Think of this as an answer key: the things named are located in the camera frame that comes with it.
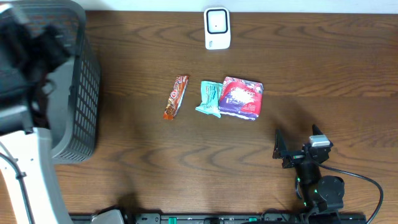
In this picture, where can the purple red liner pack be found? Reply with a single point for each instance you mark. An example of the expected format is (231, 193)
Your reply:
(241, 98)

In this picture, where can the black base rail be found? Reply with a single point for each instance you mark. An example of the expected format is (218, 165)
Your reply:
(123, 216)

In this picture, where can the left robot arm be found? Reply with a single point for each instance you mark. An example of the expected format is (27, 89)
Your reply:
(26, 140)

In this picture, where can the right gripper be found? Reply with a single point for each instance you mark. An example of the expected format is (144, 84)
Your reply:
(280, 152)

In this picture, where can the orange chocolate bar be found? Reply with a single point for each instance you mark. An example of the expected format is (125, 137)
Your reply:
(176, 97)

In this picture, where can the green toilet wipes pack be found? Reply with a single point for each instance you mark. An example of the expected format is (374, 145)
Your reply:
(210, 96)

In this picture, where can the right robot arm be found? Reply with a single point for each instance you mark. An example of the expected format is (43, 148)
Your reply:
(320, 193)

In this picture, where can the grey plastic basket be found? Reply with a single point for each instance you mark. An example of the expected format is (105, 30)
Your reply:
(73, 101)

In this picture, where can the white barcode scanner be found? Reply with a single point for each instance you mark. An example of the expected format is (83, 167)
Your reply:
(217, 28)

